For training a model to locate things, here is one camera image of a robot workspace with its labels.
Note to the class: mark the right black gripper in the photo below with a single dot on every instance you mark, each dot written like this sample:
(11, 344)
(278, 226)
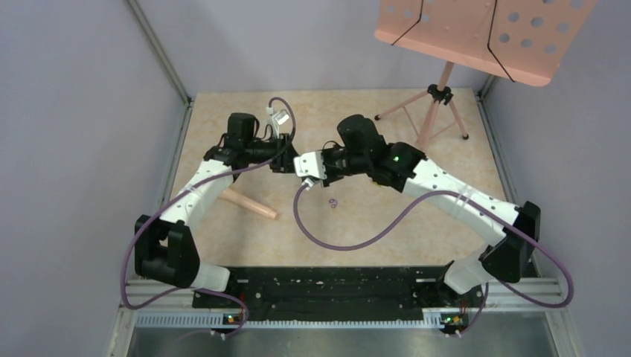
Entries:
(326, 154)

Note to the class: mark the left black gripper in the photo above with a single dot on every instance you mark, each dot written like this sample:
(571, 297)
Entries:
(284, 154)

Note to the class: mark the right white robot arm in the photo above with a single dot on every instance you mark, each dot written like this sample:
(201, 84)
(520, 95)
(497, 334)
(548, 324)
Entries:
(410, 171)

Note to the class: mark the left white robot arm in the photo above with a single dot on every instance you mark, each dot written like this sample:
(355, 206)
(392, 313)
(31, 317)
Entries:
(165, 249)

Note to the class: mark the pink tapered wooden leg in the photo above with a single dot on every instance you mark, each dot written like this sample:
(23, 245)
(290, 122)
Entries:
(248, 203)

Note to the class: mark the pink music stand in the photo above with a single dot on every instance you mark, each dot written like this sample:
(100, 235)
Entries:
(523, 41)

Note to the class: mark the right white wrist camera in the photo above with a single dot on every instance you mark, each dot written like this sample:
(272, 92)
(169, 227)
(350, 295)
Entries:
(310, 168)

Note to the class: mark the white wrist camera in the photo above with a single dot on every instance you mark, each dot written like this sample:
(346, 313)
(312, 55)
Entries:
(310, 168)
(276, 119)

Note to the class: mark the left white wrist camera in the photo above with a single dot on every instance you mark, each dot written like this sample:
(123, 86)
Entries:
(276, 119)

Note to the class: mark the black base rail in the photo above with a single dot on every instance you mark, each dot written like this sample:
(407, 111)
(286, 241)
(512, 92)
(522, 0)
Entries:
(339, 294)

